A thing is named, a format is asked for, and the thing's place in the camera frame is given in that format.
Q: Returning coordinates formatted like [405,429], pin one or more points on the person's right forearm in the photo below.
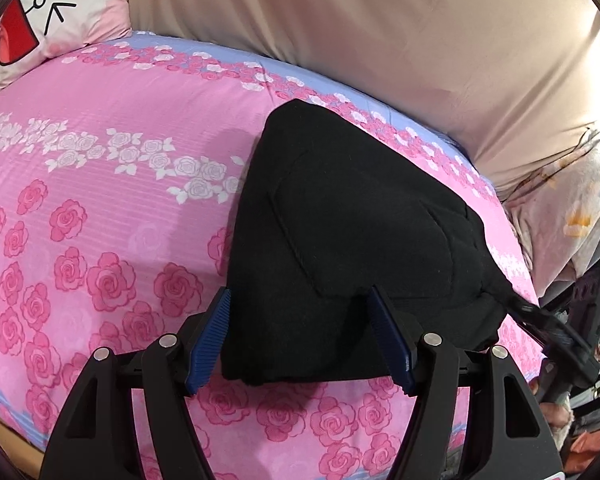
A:
[560,427]

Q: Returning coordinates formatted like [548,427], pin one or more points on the cartoon face pillow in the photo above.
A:
[75,5]

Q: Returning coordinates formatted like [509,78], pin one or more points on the pink rose print bedsheet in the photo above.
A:
[105,160]

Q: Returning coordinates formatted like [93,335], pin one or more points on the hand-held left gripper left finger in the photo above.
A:
[207,345]

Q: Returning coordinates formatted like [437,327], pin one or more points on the person's right hand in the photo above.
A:
[535,389]

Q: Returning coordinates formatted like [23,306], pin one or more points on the beige cloth cover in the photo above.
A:
[360,25]

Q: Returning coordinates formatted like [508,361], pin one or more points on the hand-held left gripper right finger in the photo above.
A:
[392,340]

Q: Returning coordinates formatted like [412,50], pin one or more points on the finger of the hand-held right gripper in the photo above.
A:
[540,322]

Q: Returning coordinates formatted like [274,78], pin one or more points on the orange cloth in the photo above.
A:
[590,452]

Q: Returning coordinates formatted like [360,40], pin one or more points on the floral cream pillow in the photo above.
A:
[570,200]

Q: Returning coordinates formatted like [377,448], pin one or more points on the black pants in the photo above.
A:
[355,240]

